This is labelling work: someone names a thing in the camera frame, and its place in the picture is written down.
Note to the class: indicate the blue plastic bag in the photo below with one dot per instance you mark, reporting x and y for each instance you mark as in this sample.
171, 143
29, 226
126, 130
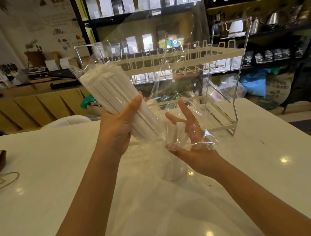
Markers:
255, 84

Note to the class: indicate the row of white packets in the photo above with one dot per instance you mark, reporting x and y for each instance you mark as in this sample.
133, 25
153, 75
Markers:
126, 6

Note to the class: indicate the bundle of white straws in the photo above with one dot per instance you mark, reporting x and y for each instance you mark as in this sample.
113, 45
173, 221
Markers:
116, 92

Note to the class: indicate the white chair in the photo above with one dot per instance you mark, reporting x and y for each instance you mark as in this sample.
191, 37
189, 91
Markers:
65, 121

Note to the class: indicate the black shelf unit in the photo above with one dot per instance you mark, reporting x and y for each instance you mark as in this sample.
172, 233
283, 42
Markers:
267, 39

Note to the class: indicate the person's right hand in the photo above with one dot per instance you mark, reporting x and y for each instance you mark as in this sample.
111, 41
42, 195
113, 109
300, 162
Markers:
199, 153

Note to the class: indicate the green plastic bag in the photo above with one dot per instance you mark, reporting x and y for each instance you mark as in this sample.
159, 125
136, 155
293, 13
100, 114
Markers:
88, 101

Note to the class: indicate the person's right forearm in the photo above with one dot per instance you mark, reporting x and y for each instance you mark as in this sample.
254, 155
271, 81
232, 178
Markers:
255, 201

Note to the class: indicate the brown pouch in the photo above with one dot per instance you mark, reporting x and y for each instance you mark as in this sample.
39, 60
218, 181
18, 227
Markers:
2, 160

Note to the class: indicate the burlap coffee sack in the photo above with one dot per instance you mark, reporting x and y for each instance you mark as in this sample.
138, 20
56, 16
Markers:
279, 90

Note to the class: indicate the person's right thumb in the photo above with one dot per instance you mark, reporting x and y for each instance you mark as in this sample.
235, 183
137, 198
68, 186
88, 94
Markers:
187, 114

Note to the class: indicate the person's left hand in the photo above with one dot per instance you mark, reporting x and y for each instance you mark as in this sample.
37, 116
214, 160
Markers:
114, 131

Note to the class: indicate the white wall poster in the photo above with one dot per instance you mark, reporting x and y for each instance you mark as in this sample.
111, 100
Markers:
41, 21

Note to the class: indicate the white plastic bag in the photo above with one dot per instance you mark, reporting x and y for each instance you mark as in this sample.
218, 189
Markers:
229, 87

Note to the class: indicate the white gooseneck kettle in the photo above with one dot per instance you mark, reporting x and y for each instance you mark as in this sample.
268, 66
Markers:
236, 27

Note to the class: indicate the person's left thumb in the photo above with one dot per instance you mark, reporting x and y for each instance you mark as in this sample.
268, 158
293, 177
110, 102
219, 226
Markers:
132, 108

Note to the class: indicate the steel kettle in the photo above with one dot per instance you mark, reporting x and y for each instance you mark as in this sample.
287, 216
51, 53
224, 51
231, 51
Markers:
272, 19

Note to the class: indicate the wooden counter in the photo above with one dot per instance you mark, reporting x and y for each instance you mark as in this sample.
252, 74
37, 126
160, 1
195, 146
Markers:
36, 107

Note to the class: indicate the black printer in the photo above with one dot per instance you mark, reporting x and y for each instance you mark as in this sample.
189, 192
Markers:
64, 77

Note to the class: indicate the clear plastic bag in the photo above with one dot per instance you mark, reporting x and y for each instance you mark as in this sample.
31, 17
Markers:
175, 143

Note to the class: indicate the steel pitcher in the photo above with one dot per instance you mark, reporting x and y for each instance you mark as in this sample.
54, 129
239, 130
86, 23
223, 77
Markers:
254, 25

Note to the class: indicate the row of black coffee bags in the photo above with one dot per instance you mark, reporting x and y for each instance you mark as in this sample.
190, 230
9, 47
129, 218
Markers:
268, 55

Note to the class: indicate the brown cardboard box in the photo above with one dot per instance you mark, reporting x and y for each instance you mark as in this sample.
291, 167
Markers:
35, 59

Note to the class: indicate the person's left forearm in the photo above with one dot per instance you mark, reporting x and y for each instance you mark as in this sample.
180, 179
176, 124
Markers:
94, 194

